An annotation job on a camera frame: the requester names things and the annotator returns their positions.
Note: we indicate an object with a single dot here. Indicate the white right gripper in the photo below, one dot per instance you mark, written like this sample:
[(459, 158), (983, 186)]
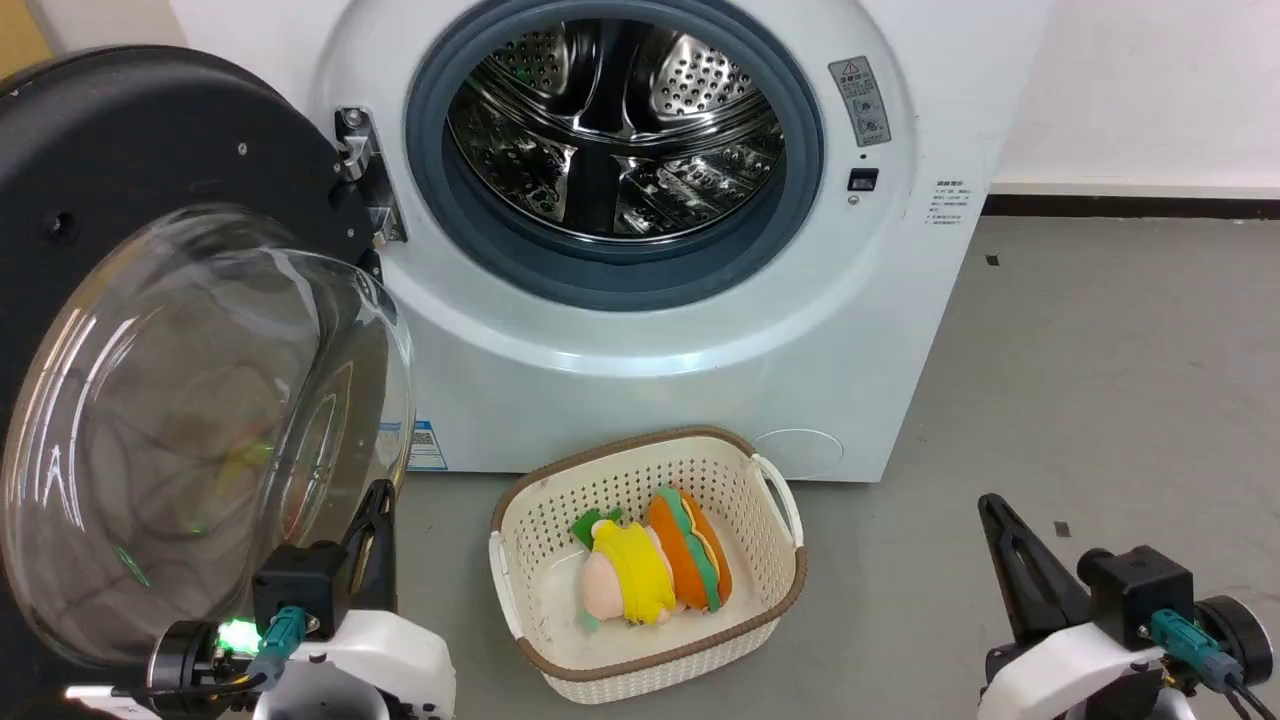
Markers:
[(1080, 675)]

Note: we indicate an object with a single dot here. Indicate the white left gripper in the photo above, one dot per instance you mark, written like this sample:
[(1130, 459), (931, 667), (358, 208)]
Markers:
[(385, 665)]

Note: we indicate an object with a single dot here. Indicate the washer door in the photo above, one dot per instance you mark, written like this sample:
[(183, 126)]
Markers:
[(150, 330)]

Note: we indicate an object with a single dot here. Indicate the white front-load washing machine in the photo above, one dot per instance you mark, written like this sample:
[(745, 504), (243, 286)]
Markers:
[(700, 380)]

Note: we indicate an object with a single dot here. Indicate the metal door hinge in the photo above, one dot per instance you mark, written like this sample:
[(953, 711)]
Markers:
[(362, 170)]

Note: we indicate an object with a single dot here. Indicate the black door latch slot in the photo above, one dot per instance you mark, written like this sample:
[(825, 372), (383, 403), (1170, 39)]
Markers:
[(862, 180)]

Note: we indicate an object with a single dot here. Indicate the blue white energy sticker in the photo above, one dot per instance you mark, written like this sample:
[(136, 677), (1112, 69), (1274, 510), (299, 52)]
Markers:
[(426, 446)]

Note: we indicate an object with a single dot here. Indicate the cream plastic laundry basket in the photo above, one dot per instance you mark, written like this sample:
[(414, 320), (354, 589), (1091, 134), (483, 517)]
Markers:
[(560, 640)]

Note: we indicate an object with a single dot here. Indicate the green cloth piece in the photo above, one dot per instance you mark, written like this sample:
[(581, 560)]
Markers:
[(590, 525)]

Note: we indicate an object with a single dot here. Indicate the round white filter cover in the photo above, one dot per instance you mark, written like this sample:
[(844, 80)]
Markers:
[(798, 452)]

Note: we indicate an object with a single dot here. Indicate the pink doll in yellow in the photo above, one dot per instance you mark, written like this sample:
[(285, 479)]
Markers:
[(630, 585)]

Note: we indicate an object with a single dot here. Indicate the orange green burger plush toy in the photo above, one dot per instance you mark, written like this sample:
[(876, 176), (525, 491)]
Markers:
[(690, 555)]

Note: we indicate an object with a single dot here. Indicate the small printed text label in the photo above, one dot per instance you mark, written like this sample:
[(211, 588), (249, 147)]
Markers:
[(947, 203)]

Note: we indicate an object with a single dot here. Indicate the stainless steel washer drum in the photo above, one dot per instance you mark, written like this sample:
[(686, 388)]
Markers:
[(610, 130)]

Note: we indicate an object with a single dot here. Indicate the grey warning sticker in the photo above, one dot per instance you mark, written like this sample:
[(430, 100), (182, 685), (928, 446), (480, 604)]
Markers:
[(860, 100)]

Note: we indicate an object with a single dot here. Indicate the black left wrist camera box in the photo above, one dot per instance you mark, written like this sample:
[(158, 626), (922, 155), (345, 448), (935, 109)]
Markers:
[(298, 590)]

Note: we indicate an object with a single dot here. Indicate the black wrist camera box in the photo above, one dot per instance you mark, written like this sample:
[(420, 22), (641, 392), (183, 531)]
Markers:
[(1140, 595), (298, 590)]

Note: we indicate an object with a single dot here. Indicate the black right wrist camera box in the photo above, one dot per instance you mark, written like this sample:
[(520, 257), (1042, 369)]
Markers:
[(1140, 595)]

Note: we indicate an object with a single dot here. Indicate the black wall baseboard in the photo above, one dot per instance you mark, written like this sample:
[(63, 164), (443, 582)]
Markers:
[(1130, 206)]

